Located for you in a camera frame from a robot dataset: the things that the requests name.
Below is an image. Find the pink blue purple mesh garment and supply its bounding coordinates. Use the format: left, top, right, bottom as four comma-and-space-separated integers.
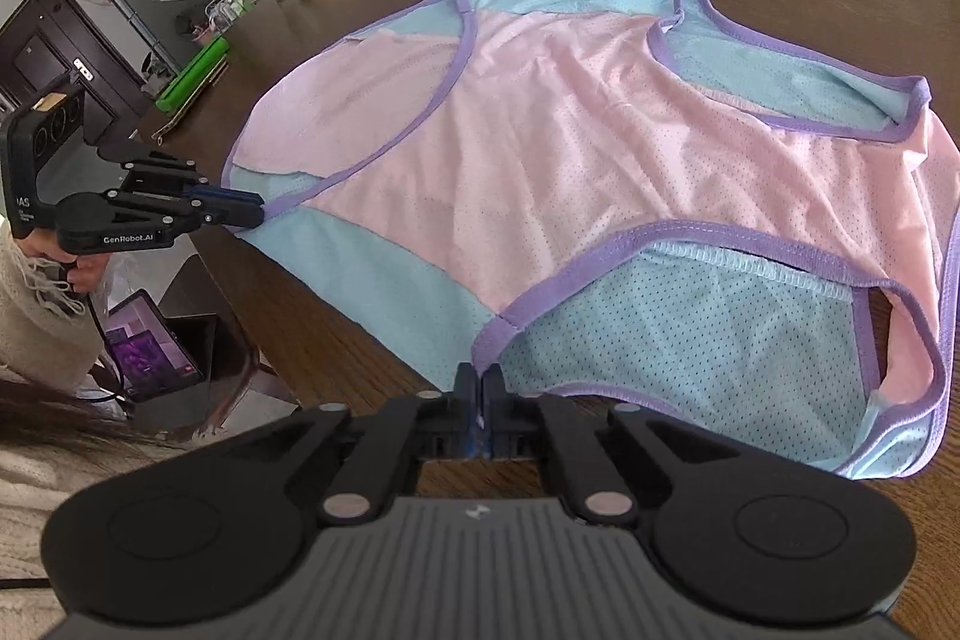
223, 0, 958, 479

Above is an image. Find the green rolled mat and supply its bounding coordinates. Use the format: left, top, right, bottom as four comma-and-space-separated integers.
155, 34, 229, 113

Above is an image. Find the dark brown entry door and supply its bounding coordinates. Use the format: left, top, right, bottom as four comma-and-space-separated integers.
2, 0, 149, 120

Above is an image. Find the person's left hand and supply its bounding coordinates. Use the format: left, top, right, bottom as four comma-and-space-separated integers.
14, 229, 110, 294

